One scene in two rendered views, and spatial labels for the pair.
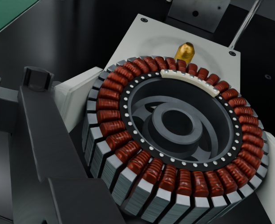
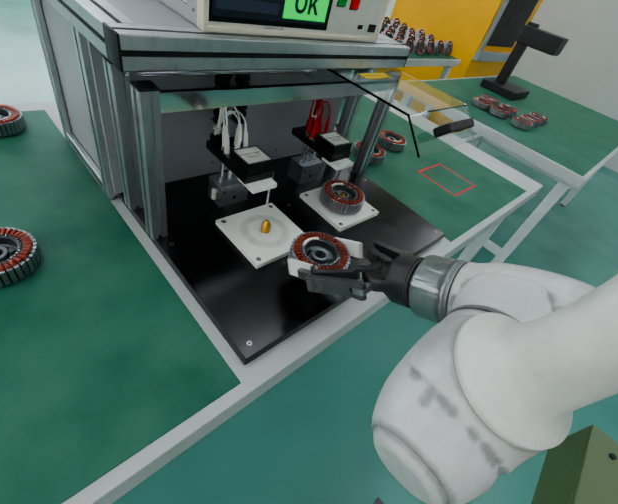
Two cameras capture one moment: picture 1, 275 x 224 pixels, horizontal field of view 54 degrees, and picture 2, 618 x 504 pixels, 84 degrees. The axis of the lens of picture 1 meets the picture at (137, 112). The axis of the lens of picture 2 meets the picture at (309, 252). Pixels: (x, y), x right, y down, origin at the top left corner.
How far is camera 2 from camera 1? 0.50 m
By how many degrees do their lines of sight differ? 39
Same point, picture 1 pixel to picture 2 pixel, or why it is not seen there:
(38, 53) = (219, 278)
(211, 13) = (242, 191)
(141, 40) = (240, 233)
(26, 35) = (200, 276)
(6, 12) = (155, 277)
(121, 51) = (243, 246)
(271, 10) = not seen: hidden behind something
